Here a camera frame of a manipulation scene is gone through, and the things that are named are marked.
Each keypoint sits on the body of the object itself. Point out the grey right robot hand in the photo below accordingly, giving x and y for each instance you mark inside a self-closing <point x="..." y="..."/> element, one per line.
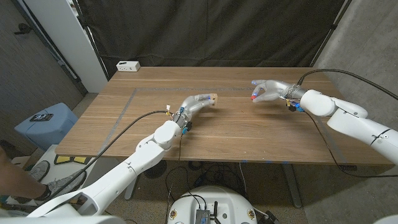
<point x="276" y="90"/>

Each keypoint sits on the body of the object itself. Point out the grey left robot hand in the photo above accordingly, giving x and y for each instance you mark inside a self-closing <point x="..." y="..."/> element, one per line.
<point x="191" y="104"/>

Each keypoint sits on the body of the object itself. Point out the wooden block with holes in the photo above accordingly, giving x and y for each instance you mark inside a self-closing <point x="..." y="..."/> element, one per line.
<point x="214" y="99"/>

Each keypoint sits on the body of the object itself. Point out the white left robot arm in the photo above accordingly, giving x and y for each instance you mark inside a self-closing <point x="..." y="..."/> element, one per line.
<point x="149" y="152"/>

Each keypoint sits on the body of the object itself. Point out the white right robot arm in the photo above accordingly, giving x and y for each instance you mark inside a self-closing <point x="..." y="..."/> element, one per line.
<point x="351" y="119"/>

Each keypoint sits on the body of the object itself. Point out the round black floor fan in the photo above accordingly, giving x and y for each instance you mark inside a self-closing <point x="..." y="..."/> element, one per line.
<point x="159" y="169"/>

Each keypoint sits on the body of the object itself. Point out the white power strip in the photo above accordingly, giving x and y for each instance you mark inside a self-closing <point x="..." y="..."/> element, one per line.
<point x="128" y="66"/>

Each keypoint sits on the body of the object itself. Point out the black backdrop curtain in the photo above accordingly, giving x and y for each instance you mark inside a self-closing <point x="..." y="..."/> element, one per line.
<point x="211" y="31"/>

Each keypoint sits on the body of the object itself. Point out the black backdrop stand pole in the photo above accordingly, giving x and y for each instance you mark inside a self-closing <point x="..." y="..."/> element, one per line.
<point x="332" y="28"/>
<point x="90" y="40"/>

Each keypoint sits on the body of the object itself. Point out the grey table leg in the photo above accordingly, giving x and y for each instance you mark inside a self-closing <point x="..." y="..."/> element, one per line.
<point x="292" y="186"/>

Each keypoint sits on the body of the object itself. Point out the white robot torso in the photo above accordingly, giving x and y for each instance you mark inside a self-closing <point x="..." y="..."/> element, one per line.
<point x="214" y="199"/>

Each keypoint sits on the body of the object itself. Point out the black desk control panel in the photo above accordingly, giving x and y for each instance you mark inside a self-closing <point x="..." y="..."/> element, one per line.
<point x="347" y="168"/>

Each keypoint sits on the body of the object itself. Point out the white table leg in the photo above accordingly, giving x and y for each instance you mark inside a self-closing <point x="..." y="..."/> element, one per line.
<point x="130" y="193"/>

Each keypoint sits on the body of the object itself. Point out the white pillar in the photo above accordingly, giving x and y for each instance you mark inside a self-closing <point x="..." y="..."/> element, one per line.
<point x="68" y="37"/>

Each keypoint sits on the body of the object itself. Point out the blue stool with phone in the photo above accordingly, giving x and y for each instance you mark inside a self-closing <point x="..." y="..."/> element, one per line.
<point x="46" y="130"/>

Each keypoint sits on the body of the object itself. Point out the grey sneaker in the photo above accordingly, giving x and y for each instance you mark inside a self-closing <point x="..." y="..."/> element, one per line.
<point x="39" y="170"/>
<point x="66" y="183"/>

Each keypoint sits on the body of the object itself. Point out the black phone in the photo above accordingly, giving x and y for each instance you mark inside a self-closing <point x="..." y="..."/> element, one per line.
<point x="41" y="117"/>

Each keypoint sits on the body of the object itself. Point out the black wall rail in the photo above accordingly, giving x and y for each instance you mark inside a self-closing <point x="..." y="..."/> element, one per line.
<point x="46" y="43"/>

